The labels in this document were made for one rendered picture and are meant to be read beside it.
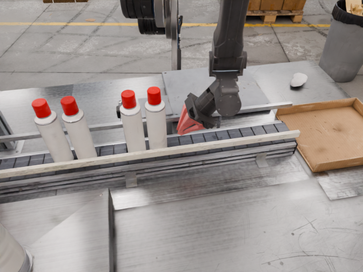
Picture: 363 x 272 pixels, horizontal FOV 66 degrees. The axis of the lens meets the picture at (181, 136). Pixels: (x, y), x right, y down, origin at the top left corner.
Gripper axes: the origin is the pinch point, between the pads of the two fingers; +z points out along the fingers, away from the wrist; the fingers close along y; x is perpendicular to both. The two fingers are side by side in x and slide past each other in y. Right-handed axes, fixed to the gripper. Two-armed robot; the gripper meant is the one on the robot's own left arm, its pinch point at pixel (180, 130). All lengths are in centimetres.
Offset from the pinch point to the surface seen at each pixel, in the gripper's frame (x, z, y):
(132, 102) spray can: -17.3, -2.2, 1.8
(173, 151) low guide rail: -0.1, 4.4, 4.6
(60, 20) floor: -15, 136, -329
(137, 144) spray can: -9.0, 8.3, 2.9
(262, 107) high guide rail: 17.6, -17.6, -3.2
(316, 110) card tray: 46, -25, -12
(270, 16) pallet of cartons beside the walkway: 178, -39, -272
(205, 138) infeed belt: 9.8, -0.5, -1.5
